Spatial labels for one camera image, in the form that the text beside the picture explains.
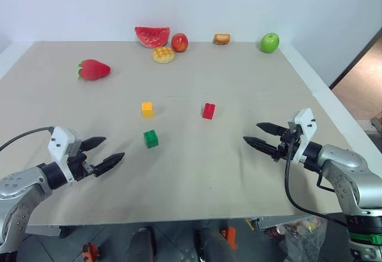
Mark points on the red toy apple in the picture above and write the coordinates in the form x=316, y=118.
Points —
x=179, y=42

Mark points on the orange and black tool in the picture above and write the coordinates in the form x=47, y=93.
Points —
x=90, y=251

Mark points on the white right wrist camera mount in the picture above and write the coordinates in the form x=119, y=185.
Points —
x=306, y=121

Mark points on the red toy strawberry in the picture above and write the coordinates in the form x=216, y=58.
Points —
x=94, y=70

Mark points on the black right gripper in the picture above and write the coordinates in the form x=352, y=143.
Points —
x=288, y=148

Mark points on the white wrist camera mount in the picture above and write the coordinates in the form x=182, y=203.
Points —
x=306, y=121
x=59, y=139

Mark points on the toy watermelon slice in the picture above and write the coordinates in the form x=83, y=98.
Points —
x=150, y=36

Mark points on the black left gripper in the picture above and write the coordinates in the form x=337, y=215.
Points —
x=78, y=166

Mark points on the small toy bread roll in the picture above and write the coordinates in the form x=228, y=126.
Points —
x=222, y=38

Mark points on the red building block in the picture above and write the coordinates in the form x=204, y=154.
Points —
x=208, y=111

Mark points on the yellow toy pineapple bun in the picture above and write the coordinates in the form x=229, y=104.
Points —
x=163, y=55

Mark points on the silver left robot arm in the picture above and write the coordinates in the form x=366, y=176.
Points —
x=18, y=184

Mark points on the green building block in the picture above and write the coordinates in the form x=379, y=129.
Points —
x=151, y=139

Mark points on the yellow building block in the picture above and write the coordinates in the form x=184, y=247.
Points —
x=147, y=110

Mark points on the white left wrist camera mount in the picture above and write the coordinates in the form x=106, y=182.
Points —
x=59, y=139

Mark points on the clear plastic bag of items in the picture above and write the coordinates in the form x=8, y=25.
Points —
x=301, y=238

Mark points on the beige table cover sheet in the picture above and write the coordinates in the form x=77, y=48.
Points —
x=191, y=181

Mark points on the small yellow object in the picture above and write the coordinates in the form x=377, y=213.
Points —
x=249, y=223

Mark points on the grey metal table bracket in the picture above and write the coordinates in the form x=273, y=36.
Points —
x=271, y=221
x=47, y=230

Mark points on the orange plastic clamp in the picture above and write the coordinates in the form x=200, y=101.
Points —
x=230, y=236

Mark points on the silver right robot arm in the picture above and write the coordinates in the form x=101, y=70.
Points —
x=346, y=166

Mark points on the dark rounded shape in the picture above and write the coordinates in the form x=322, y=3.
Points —
x=212, y=248
x=141, y=245

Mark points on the brown wooden door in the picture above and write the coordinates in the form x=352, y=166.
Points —
x=361, y=80

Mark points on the green toy apple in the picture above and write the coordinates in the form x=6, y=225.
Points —
x=269, y=43

